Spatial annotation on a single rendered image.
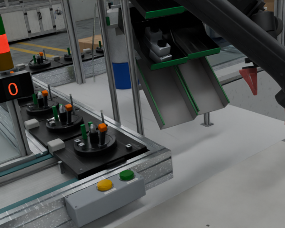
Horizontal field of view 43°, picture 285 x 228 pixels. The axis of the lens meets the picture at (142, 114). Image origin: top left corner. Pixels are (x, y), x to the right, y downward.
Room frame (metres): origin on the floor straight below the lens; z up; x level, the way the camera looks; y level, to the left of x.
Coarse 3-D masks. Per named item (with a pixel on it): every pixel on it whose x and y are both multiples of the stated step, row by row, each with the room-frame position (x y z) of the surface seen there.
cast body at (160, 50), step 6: (156, 42) 1.15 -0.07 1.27; (162, 42) 1.13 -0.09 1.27; (150, 48) 1.19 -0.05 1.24; (156, 48) 1.13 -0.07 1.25; (162, 48) 1.12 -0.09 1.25; (168, 48) 1.13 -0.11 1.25; (150, 54) 1.17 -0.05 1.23; (156, 54) 1.14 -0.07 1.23; (162, 54) 1.13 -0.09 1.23; (168, 54) 1.14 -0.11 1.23; (156, 60) 1.14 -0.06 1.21; (162, 60) 1.12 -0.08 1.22; (168, 60) 1.14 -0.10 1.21
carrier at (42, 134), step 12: (60, 108) 1.27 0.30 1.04; (72, 108) 1.33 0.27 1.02; (36, 120) 1.31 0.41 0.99; (48, 120) 1.26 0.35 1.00; (60, 120) 1.27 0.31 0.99; (72, 120) 1.27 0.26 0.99; (84, 120) 1.31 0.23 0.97; (96, 120) 1.29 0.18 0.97; (36, 132) 1.25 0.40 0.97; (48, 132) 1.23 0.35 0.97; (60, 132) 1.21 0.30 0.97; (72, 132) 1.21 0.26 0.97
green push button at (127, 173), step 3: (123, 171) 0.88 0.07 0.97; (126, 171) 0.88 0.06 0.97; (129, 171) 0.88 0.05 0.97; (132, 171) 0.88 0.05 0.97; (120, 174) 0.87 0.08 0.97; (123, 174) 0.87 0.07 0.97; (126, 174) 0.87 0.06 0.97; (129, 174) 0.87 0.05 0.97; (132, 174) 0.87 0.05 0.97; (120, 177) 0.86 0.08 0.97; (123, 177) 0.86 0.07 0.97; (126, 177) 0.85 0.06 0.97; (129, 177) 0.86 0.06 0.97; (132, 177) 0.86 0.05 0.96
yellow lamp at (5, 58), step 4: (8, 52) 1.06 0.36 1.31; (0, 56) 1.04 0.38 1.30; (4, 56) 1.04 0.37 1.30; (8, 56) 1.05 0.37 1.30; (0, 60) 1.04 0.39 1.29; (4, 60) 1.04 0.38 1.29; (8, 60) 1.05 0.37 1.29; (12, 60) 1.07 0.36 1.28; (0, 64) 1.04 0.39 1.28; (4, 64) 1.04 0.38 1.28; (8, 64) 1.05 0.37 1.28; (12, 64) 1.06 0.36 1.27; (0, 68) 1.04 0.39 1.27; (4, 68) 1.04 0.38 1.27; (8, 68) 1.05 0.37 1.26
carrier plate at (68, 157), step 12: (108, 132) 1.17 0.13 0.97; (120, 132) 1.16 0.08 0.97; (72, 144) 1.10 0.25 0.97; (120, 144) 1.06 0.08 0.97; (132, 144) 1.05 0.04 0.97; (60, 156) 1.03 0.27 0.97; (72, 156) 1.02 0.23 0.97; (108, 156) 0.99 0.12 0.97; (120, 156) 0.98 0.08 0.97; (132, 156) 1.00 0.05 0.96; (72, 168) 0.94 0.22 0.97; (84, 168) 0.93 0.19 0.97; (96, 168) 0.93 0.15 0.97
